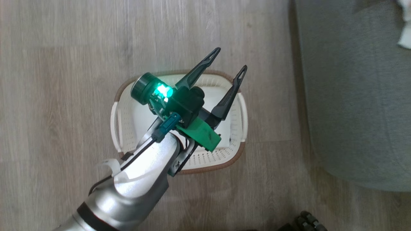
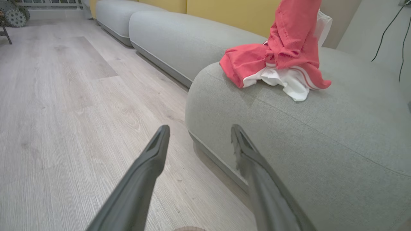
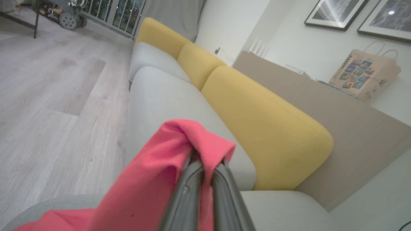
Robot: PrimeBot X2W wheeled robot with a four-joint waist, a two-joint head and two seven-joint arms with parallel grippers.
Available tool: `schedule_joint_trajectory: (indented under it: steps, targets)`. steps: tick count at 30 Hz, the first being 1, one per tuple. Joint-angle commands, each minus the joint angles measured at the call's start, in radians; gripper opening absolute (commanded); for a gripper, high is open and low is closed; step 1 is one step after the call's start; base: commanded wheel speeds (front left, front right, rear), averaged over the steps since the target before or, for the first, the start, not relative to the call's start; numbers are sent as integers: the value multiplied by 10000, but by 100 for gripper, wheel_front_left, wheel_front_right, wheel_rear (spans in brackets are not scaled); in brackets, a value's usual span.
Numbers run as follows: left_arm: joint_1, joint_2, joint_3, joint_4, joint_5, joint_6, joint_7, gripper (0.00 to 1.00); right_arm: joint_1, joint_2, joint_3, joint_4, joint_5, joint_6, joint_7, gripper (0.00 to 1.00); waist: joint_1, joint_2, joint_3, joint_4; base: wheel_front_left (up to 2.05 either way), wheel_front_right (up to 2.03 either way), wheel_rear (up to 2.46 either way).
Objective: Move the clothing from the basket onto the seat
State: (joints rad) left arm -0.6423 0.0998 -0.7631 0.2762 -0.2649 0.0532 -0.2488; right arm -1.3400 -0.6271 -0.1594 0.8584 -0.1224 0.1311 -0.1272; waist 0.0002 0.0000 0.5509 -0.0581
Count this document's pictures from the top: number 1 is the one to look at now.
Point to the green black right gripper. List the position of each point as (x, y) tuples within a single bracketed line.
[(200, 133)]

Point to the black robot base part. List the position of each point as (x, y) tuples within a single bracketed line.
[(306, 221)]

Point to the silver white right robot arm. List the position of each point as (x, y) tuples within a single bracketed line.
[(135, 186)]

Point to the grey fabric sofa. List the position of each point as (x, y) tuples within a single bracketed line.
[(353, 96)]

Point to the white laundry basket brown rim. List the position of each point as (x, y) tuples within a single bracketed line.
[(208, 157)]

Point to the white garment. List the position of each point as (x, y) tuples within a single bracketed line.
[(405, 35)]

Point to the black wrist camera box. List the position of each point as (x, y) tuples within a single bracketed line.
[(188, 102)]

